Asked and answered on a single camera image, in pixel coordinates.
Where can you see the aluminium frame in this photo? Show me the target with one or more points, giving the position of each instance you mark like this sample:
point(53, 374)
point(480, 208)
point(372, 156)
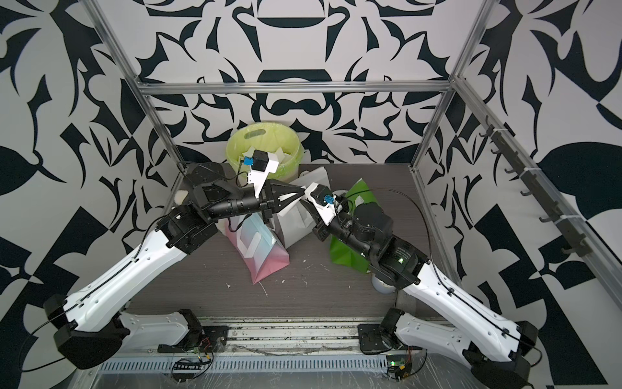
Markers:
point(397, 93)

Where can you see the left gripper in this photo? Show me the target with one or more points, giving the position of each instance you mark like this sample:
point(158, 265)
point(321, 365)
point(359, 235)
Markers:
point(272, 193)

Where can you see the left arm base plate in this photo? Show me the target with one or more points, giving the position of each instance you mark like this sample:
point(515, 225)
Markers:
point(210, 339)

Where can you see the wall hook rail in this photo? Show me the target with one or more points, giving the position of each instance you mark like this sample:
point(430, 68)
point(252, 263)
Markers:
point(540, 188)

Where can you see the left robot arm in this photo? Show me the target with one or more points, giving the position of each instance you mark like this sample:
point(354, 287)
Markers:
point(91, 323)

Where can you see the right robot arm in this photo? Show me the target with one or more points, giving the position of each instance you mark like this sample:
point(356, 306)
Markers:
point(492, 347)

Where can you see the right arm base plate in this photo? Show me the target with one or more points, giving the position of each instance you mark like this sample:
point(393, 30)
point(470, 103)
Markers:
point(372, 339)

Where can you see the white paper bag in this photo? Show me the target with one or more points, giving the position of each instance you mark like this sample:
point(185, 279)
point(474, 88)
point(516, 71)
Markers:
point(293, 224)

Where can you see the pink and blue paper bag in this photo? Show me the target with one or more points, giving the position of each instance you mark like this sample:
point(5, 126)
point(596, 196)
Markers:
point(258, 246)

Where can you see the green paper bag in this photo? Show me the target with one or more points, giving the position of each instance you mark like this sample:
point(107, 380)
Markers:
point(350, 252)

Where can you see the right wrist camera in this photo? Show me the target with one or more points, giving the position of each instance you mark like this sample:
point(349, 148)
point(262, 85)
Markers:
point(321, 203)

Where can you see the white bin with green liner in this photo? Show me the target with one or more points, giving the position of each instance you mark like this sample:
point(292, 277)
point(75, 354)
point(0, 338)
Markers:
point(268, 137)

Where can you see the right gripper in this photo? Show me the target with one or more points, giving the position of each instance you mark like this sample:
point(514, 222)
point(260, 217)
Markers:
point(322, 228)

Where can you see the cream plush toy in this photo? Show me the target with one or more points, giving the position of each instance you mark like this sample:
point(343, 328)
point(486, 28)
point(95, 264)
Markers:
point(180, 197)

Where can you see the small round alarm clock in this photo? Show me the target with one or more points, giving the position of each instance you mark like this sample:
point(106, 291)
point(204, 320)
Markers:
point(382, 287)

